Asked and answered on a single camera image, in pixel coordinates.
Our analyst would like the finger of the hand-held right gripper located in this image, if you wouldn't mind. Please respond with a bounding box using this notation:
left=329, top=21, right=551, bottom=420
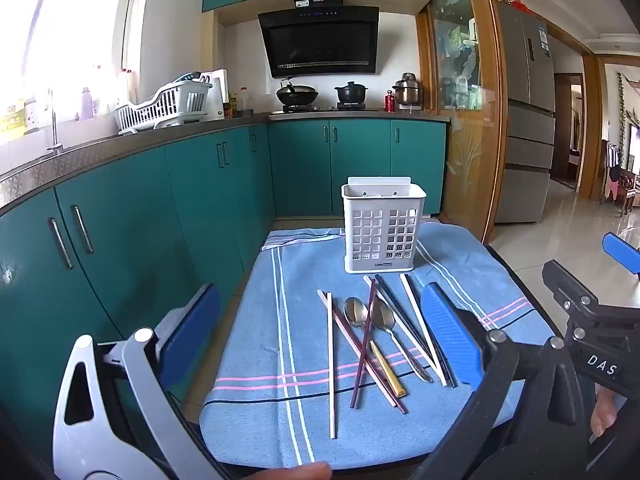
left=541, top=259, right=628, bottom=341
left=601, top=231, right=640, bottom=277

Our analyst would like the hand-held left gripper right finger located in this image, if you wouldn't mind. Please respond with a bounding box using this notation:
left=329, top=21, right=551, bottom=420
left=415, top=282, right=601, bottom=480

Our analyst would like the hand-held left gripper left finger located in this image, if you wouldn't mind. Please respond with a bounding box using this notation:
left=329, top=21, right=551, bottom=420
left=52, top=282, right=236, bottom=480

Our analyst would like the white chopstick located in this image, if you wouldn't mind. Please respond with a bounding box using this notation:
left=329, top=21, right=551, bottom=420
left=362, top=275, right=436, bottom=361
left=325, top=291, right=338, bottom=440
left=400, top=274, right=448, bottom=387

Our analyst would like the black chopstick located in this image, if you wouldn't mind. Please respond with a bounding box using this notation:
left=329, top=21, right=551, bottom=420
left=375, top=274, right=458, bottom=388

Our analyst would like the dark red chopstick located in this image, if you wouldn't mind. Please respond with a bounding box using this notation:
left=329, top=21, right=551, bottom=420
left=349, top=279, right=378, bottom=409

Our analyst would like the white plastic utensil holder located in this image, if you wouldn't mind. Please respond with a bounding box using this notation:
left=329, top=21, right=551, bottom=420
left=341, top=176, right=427, bottom=275

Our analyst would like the person's right hand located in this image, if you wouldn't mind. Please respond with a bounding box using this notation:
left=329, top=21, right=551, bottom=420
left=589, top=387, right=626, bottom=443

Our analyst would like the person's left hand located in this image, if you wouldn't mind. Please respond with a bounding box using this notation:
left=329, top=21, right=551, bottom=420
left=250, top=461, right=333, bottom=480

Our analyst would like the wooden chair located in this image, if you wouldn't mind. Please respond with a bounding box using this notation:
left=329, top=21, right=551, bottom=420
left=607, top=167, right=640, bottom=218

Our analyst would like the steel spoon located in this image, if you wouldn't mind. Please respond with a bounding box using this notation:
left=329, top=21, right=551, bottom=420
left=372, top=299, right=434, bottom=384

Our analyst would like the blue striped cloth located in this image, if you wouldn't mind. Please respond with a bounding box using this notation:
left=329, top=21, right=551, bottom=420
left=200, top=220, right=563, bottom=471

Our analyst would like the reddish brown chopstick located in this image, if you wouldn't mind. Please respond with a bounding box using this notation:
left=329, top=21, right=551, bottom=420
left=317, top=289, right=409, bottom=415

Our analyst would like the silver refrigerator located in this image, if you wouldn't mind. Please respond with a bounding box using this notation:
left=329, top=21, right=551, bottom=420
left=492, top=2, right=558, bottom=224

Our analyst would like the wooden glass door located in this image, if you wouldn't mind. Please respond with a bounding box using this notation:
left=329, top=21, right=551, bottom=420
left=417, top=0, right=506, bottom=243

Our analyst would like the white dish rack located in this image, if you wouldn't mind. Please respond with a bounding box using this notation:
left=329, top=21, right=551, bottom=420
left=114, top=80, right=213, bottom=136

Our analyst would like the white water boiler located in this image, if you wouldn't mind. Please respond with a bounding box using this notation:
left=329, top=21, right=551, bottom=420
left=202, top=69, right=230, bottom=120

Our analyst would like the steel faucet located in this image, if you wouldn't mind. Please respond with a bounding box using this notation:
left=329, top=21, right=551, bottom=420
left=46, top=87, right=65, bottom=153

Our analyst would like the steel stock pot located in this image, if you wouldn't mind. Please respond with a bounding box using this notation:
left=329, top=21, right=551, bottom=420
left=392, top=73, right=426, bottom=107

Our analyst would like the black wok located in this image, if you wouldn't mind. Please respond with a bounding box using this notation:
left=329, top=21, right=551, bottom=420
left=276, top=80, right=319, bottom=107

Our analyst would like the gas stove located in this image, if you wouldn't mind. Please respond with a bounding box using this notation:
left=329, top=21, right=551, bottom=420
left=270, top=102, right=381, bottom=113

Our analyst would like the black clay pot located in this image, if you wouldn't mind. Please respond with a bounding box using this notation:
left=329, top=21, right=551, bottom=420
left=334, top=81, right=370, bottom=105

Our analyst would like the yellow box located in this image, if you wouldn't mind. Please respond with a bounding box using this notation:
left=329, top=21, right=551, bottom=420
left=0, top=99, right=27, bottom=141

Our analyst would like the black range hood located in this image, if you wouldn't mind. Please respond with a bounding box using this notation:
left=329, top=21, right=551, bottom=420
left=257, top=0, right=381, bottom=79

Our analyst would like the bright window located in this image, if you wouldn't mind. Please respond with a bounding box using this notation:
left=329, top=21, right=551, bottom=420
left=0, top=0, right=151, bottom=126

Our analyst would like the gold handled spoon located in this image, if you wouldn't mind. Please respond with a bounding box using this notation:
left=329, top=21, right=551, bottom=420
left=344, top=297, right=408, bottom=398

